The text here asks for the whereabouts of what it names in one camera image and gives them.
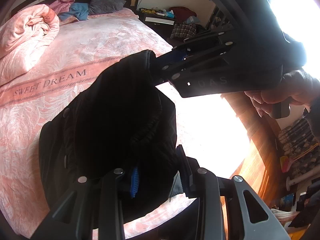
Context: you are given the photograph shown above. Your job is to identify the black quilted pants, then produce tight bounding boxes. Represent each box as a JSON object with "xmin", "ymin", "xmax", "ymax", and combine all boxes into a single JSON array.
[{"xmin": 39, "ymin": 50, "xmax": 178, "ymax": 222}]

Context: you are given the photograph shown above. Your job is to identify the person's right hand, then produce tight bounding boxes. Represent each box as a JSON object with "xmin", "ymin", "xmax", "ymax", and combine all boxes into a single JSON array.
[{"xmin": 245, "ymin": 69, "xmax": 319, "ymax": 116}]

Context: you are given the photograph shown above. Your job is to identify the plaid garment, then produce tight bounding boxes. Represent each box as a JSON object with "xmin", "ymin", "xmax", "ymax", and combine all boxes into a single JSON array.
[{"xmin": 170, "ymin": 23, "xmax": 196, "ymax": 38}]

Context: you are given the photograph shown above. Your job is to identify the dark bedside table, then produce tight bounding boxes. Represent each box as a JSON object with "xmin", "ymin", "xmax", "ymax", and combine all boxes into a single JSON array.
[{"xmin": 137, "ymin": 9, "xmax": 176, "ymax": 40}]

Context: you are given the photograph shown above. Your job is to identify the dark patterned curtain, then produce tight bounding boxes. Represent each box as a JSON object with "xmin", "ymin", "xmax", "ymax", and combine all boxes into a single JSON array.
[{"xmin": 278, "ymin": 118, "xmax": 319, "ymax": 178}]

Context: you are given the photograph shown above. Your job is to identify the pink bed with bedspread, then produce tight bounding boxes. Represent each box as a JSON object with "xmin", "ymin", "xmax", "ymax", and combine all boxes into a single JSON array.
[{"xmin": 0, "ymin": 6, "xmax": 251, "ymax": 240}]

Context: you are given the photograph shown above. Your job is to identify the dark grey pillow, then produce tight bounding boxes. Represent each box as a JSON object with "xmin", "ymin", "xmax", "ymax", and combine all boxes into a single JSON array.
[{"xmin": 88, "ymin": 0, "xmax": 126, "ymax": 15}]

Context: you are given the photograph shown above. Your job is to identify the blue garment on bed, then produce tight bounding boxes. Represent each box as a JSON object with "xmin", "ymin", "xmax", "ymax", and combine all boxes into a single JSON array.
[{"xmin": 59, "ymin": 3, "xmax": 89, "ymax": 21}]

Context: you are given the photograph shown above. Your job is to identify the rolled pink comforter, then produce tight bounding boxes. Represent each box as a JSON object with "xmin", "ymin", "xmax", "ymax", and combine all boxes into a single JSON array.
[{"xmin": 1, "ymin": 4, "xmax": 60, "ymax": 85}]

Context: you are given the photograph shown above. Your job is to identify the pink garment on bed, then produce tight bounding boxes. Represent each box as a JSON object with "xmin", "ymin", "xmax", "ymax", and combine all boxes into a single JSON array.
[{"xmin": 49, "ymin": 0, "xmax": 75, "ymax": 15}]

